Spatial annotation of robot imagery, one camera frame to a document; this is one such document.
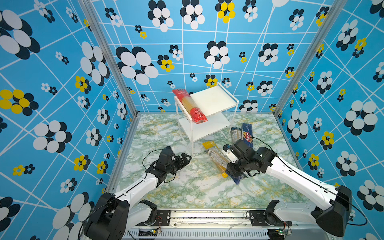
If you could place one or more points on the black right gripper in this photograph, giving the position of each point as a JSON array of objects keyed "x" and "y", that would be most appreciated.
[{"x": 231, "y": 170}]

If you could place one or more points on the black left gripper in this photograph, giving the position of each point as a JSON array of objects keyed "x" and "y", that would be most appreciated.
[{"x": 185, "y": 162}]

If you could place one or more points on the clear blue spaghetti bag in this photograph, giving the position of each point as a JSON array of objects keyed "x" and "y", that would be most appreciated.
[{"x": 236, "y": 180}]

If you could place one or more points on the red spaghetti bag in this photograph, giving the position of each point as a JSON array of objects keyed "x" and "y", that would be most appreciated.
[{"x": 189, "y": 104}]

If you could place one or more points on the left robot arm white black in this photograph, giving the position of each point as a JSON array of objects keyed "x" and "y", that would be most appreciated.
[{"x": 115, "y": 214}]

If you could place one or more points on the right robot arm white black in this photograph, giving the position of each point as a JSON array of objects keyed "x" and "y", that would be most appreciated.
[{"x": 330, "y": 206}]

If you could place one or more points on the white metal two-tier shelf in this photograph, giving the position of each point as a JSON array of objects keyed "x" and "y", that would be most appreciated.
[{"x": 212, "y": 102}]

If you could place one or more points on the dark blue spaghetti box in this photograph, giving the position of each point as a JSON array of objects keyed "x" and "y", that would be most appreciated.
[{"x": 247, "y": 130}]

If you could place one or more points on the clear dark spaghetti bag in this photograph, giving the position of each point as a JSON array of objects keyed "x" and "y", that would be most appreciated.
[{"x": 236, "y": 134}]

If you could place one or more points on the yellow spaghetti bag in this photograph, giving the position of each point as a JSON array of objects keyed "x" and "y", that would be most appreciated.
[{"x": 217, "y": 156}]

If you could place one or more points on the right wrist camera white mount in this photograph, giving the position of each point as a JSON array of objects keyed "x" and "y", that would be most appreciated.
[{"x": 229, "y": 153}]

